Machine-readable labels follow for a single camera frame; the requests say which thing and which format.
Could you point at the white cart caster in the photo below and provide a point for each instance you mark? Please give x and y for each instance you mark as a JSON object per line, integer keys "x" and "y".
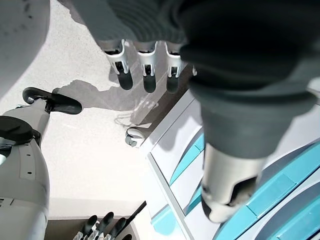
{"x": 132, "y": 136}

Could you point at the white medical cart blue drawers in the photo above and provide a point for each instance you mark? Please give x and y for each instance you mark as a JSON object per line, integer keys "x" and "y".
{"x": 170, "y": 125}

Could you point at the silver right robot leg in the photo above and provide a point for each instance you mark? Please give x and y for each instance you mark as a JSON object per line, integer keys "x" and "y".
{"x": 22, "y": 175}

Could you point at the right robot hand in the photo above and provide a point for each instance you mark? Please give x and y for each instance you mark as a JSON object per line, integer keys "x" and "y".
{"x": 105, "y": 225}

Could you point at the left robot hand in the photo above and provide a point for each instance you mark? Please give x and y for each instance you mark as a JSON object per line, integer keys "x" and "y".
{"x": 225, "y": 50}

